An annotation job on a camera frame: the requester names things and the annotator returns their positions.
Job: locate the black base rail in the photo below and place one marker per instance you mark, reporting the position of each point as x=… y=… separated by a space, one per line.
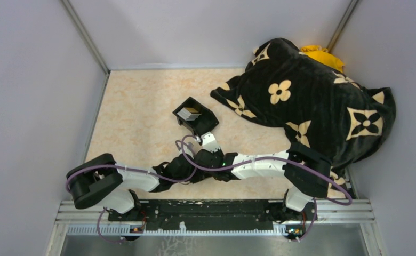
x=177 y=217

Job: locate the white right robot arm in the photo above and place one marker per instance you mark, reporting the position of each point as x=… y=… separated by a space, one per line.
x=305 y=168

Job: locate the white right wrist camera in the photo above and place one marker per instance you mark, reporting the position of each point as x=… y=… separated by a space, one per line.
x=210 y=143

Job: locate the stack of white cards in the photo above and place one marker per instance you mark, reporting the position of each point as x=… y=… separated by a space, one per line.
x=188 y=114

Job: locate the black flower-pattern blanket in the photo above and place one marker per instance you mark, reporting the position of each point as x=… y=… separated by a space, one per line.
x=316 y=105

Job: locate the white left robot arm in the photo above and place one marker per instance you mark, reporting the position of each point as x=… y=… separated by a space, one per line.
x=104 y=182

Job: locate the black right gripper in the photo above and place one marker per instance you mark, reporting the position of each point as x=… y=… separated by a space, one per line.
x=220 y=151

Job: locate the yellow cloth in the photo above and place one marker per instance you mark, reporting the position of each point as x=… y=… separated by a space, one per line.
x=322 y=55

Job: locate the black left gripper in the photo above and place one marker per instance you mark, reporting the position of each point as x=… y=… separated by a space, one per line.
x=190 y=179

